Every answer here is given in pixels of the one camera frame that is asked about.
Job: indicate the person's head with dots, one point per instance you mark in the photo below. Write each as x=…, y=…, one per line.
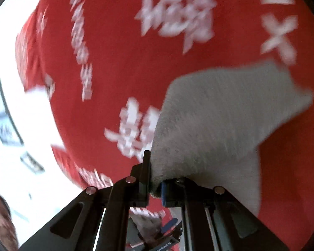
x=0, y=222

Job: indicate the red printed blanket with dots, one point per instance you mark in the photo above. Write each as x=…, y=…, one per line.
x=125, y=65

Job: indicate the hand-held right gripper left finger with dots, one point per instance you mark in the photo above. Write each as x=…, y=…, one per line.
x=143, y=185

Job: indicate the grey knit garment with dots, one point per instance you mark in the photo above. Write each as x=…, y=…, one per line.
x=219, y=125

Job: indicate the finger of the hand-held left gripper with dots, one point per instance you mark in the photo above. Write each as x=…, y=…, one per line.
x=170, y=223

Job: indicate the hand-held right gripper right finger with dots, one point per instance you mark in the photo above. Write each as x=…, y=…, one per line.
x=163, y=192

